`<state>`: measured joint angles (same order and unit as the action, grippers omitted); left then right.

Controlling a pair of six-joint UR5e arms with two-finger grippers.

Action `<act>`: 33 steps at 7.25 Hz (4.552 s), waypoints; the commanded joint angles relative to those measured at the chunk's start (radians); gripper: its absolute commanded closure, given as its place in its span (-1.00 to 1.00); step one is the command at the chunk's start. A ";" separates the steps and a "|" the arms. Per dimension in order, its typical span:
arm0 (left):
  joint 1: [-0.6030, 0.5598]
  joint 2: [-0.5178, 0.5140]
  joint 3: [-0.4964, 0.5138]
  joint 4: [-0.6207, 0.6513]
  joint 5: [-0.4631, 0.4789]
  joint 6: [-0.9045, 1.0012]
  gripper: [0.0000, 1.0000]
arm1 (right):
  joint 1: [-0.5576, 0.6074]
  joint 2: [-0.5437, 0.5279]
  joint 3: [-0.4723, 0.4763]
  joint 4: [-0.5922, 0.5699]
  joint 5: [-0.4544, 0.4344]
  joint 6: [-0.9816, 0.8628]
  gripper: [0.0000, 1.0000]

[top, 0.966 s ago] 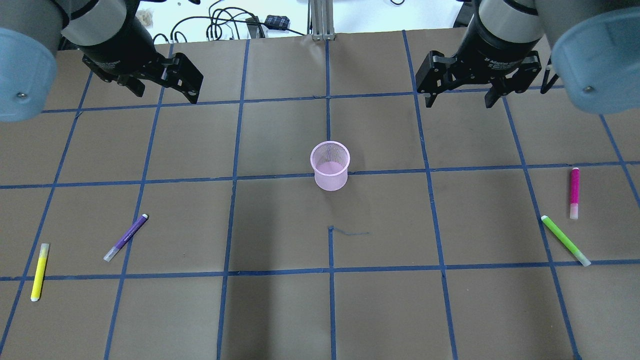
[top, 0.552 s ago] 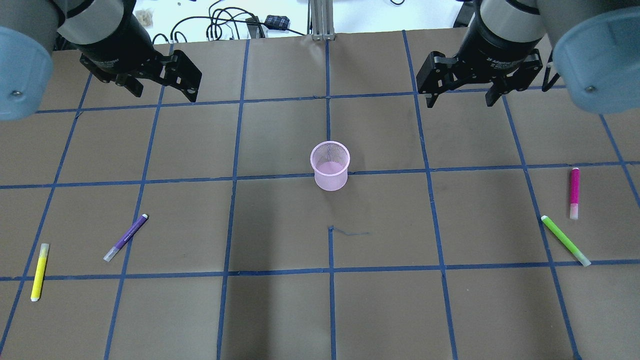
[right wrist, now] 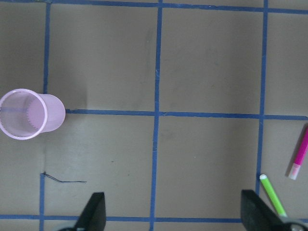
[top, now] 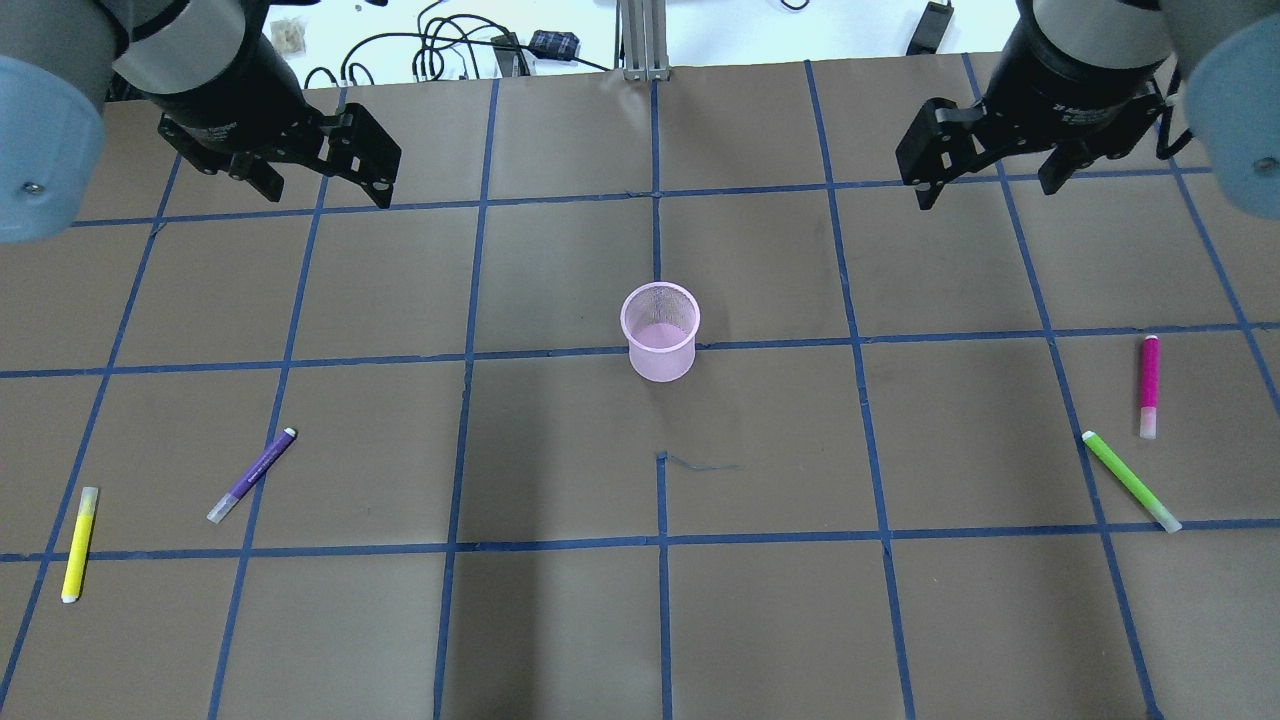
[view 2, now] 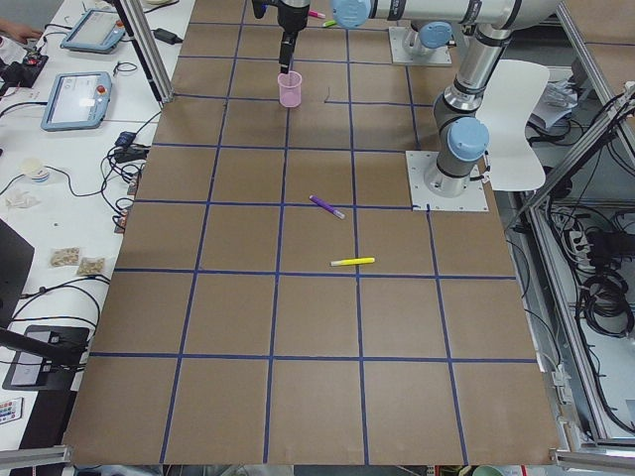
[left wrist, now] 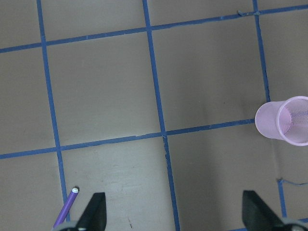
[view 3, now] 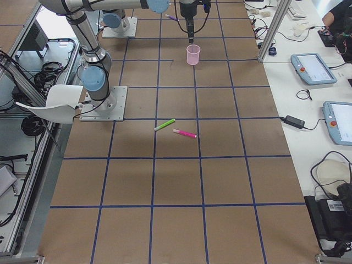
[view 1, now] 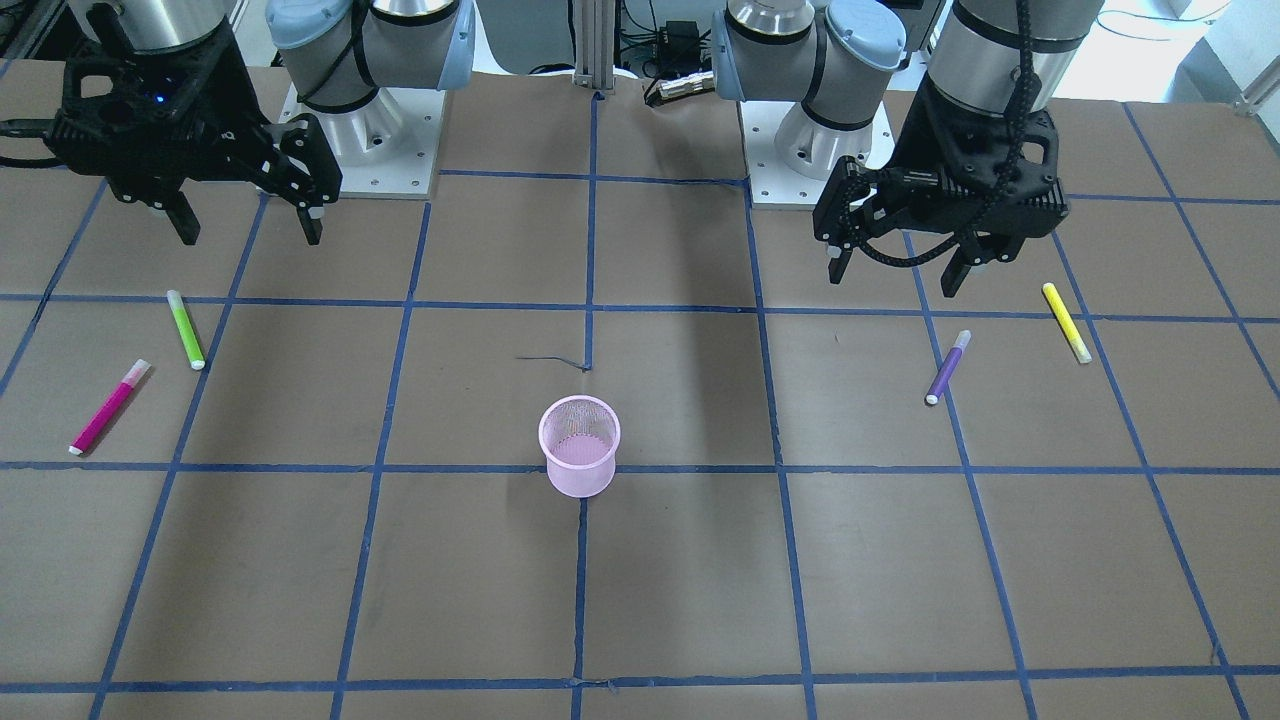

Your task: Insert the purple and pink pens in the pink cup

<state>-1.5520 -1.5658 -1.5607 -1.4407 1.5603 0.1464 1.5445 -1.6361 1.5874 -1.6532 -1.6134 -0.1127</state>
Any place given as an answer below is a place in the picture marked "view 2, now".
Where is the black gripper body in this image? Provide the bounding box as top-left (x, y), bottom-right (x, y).
top-left (252, 0), bottom-right (311, 34)

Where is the yellow pen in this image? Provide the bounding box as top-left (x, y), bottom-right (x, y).
top-left (329, 257), bottom-right (376, 267)

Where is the colourful remote control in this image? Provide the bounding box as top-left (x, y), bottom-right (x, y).
top-left (0, 397), bottom-right (24, 424)

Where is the far teach pendant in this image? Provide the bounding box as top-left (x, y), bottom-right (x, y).
top-left (61, 9), bottom-right (126, 55)

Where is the teach pendant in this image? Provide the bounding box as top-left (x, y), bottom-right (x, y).
top-left (61, 9), bottom-right (126, 55)
top-left (41, 71), bottom-right (112, 132)

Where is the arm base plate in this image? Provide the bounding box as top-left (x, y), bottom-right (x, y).
top-left (406, 151), bottom-right (489, 212)
top-left (388, 27), bottom-right (451, 66)

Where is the pink mesh cup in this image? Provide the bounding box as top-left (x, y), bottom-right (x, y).
top-left (277, 70), bottom-right (303, 108)

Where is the person at desk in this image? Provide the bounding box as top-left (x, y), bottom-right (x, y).
top-left (0, 17), bottom-right (43, 45)

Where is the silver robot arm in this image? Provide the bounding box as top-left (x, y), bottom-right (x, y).
top-left (330, 0), bottom-right (559, 198)
top-left (404, 20), bottom-right (452, 56)

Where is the white plastic chair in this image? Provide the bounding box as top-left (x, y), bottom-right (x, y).
top-left (476, 59), bottom-right (550, 191)

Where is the black power adapter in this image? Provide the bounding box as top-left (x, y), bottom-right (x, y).
top-left (153, 28), bottom-right (183, 45)

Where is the purple pen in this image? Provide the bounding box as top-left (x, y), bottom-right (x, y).
top-left (309, 194), bottom-right (345, 219)

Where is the snack bag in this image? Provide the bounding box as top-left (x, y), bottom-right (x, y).
top-left (49, 247), bottom-right (81, 268)
top-left (76, 257), bottom-right (106, 276)

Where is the black monitor stand base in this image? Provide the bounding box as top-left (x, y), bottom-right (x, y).
top-left (1, 325), bottom-right (89, 391)

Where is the aluminium frame post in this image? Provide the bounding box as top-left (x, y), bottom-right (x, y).
top-left (114, 0), bottom-right (174, 104)

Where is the near teach pendant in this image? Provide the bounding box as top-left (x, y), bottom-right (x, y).
top-left (41, 71), bottom-right (112, 132)

